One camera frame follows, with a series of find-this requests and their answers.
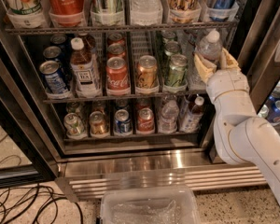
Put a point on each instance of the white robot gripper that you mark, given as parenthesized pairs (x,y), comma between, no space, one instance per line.
(228,85)

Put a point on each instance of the clear water bottle shelf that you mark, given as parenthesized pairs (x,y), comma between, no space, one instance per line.
(210,46)

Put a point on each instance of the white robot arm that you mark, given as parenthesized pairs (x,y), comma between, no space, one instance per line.
(241,136)

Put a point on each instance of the green can front middle shelf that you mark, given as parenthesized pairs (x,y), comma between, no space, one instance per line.
(176,71)

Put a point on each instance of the white label bottle bottom shelf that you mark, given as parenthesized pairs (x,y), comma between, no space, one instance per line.
(190,122)

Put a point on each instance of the water bottle bottom shelf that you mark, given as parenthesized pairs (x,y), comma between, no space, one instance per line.
(168,117)

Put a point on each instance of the gold can middle shelf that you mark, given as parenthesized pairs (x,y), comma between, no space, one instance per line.
(146,72)

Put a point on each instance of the red can bottom shelf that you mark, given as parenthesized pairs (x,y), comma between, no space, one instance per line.
(145,120)

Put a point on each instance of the red can shelf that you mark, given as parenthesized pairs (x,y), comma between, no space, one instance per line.
(116,50)
(145,120)

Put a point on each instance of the water bottle top shelf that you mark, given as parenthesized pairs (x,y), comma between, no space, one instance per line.
(146,12)

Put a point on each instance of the blue can bottom shelf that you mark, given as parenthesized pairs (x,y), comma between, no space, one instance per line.
(123,122)

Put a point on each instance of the blue can shelf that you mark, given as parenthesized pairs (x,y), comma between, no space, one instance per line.
(123,122)
(53,53)
(54,77)

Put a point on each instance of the gold can bottom shelf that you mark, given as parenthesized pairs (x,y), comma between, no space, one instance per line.
(98,123)

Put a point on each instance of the brown tea bottle white label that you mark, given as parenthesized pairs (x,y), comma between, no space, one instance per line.
(85,72)

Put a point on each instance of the green can bottom shelf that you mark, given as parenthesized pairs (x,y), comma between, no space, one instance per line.
(73,124)

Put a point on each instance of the blue can front middle shelf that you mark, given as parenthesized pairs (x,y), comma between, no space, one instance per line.
(54,77)

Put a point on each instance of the large coca-cola bottle top shelf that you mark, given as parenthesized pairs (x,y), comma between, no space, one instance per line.
(67,9)

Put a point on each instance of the red coca-cola can front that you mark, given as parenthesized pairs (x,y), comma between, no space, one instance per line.
(117,74)

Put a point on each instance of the clear plastic bin on floor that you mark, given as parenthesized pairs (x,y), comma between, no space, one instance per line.
(160,205)

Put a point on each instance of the middle wire shelf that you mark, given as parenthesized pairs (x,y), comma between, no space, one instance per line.
(128,96)

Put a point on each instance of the wire shelf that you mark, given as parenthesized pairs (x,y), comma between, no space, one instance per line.
(119,28)
(128,96)

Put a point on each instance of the top wire shelf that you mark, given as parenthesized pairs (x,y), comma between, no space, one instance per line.
(119,28)

